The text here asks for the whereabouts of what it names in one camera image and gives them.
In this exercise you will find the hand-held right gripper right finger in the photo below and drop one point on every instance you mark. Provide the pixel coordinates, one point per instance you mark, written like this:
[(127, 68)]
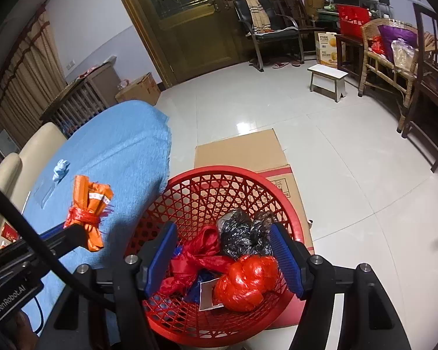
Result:
[(286, 259)]

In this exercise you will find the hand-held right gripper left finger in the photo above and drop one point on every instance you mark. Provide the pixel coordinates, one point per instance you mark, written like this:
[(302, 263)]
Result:
[(164, 259)]

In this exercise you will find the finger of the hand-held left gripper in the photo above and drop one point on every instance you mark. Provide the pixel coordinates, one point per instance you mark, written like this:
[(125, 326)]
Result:
[(67, 235)]

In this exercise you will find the knotted red plastic bag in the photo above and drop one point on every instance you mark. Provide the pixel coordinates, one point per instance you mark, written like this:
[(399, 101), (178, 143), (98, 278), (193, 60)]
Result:
[(200, 251)]

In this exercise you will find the orange plastic bag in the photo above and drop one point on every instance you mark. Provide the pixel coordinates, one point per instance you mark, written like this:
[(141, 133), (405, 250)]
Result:
[(91, 200)]

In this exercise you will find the shiny red plastic bag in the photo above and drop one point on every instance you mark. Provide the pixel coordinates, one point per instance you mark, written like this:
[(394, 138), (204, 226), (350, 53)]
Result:
[(246, 280)]

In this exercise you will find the black plastic bag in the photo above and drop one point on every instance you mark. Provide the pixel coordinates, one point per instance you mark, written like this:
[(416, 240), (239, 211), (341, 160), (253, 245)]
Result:
[(241, 237)]

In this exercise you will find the blue cardboard box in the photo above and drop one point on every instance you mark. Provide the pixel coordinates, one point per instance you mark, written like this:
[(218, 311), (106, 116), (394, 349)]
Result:
[(210, 293)]

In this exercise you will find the red plastic mesh basket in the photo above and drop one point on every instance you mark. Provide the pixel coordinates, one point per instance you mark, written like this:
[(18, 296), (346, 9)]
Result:
[(204, 197)]

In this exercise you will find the clear plastic wrapper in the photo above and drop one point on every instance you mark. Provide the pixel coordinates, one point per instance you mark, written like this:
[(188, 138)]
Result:
[(45, 191)]

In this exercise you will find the red paper packet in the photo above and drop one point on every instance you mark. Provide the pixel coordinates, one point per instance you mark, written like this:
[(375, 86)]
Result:
[(10, 233)]

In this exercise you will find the light blue crumpled tissue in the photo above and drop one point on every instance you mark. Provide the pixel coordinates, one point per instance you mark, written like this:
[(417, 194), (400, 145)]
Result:
[(60, 169)]

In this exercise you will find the beige leather sofa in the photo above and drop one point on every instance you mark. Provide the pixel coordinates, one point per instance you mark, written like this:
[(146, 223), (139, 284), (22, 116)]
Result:
[(36, 146)]

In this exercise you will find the flat cardboard box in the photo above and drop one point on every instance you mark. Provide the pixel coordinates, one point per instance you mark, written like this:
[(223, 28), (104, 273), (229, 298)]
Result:
[(241, 149)]

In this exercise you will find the slatted wooden cabinet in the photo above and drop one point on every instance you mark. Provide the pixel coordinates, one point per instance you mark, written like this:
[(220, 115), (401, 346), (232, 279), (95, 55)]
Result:
[(76, 105)]

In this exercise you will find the brown curtain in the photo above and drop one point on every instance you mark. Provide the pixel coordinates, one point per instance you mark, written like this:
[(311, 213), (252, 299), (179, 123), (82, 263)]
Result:
[(25, 80)]

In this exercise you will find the white low stool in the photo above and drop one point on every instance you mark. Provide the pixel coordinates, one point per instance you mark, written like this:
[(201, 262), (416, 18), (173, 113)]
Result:
[(328, 73)]

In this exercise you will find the dark slipper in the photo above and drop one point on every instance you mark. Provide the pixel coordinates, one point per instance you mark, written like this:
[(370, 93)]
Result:
[(279, 65), (295, 62)]

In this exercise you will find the wicker chair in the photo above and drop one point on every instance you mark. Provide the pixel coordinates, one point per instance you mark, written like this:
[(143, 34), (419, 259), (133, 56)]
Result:
[(372, 65)]

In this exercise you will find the orange printed carton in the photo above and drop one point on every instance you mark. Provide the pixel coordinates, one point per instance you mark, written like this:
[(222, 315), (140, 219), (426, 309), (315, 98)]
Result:
[(326, 49)]

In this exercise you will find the tall dark wooden chair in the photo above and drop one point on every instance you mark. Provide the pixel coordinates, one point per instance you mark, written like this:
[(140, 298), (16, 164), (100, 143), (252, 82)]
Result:
[(423, 91)]

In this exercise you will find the wooden glass door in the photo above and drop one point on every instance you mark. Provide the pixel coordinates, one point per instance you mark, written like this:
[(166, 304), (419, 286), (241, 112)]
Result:
[(189, 43)]

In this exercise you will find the black chair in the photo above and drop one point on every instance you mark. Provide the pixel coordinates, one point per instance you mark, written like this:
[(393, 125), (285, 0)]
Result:
[(277, 40)]

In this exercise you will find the dark wooden side table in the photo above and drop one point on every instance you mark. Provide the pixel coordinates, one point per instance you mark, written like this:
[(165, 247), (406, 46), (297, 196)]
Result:
[(350, 42)]

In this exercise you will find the small red bag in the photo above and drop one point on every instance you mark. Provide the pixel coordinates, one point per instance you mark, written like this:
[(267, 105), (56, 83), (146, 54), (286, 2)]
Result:
[(377, 45)]

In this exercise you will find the clear plastic bag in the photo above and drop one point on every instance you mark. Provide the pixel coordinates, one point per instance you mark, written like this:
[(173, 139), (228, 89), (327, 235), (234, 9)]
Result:
[(405, 54)]

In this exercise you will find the red gift box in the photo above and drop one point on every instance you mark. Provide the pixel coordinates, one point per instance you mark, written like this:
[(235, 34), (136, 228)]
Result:
[(352, 20)]

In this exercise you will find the striped beige scarf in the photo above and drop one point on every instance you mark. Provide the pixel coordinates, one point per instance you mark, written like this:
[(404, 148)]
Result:
[(257, 12)]

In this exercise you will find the dark wooden armchair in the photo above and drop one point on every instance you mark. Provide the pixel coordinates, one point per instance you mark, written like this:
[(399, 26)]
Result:
[(295, 11)]

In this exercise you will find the purple cushion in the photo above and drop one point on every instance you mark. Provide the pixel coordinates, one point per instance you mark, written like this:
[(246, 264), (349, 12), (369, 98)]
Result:
[(398, 32)]

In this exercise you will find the small brown cardboard box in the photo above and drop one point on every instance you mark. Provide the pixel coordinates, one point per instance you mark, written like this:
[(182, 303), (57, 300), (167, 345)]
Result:
[(314, 0)]

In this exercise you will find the white wall switch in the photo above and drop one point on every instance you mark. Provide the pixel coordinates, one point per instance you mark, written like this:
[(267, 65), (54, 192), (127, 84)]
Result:
[(70, 65)]

